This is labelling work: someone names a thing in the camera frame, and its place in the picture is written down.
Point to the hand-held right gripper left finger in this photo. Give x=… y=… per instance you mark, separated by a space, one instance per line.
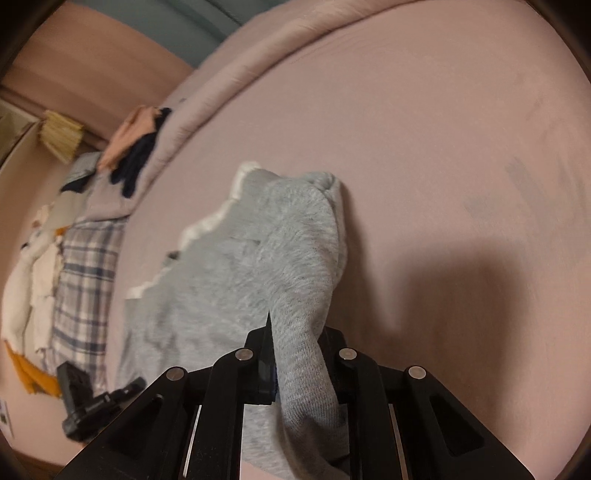
x=261 y=369

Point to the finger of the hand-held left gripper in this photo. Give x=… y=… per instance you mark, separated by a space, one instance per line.
x=127 y=390

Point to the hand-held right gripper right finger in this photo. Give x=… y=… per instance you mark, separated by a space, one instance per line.
x=333 y=353

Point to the grey sweater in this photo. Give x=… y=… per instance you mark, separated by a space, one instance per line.
x=240 y=277

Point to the orange cloth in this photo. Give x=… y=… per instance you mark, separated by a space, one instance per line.
x=32 y=369

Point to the plaid pillow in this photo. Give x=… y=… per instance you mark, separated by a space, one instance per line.
x=85 y=286

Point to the pink bed sheet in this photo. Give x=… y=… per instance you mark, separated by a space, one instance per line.
x=438 y=161

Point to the folded plaid cloth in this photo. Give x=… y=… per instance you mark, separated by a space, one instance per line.
x=81 y=173

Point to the navy garment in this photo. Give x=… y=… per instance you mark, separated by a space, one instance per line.
x=136 y=161

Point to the peach garment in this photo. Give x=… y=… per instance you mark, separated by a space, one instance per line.
x=124 y=136

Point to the yellow tasselled cloth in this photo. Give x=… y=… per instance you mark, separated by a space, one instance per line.
x=60 y=136

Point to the pink duvet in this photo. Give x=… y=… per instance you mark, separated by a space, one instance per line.
x=240 y=60

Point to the teal curtain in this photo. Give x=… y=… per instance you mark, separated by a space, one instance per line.
x=184 y=23

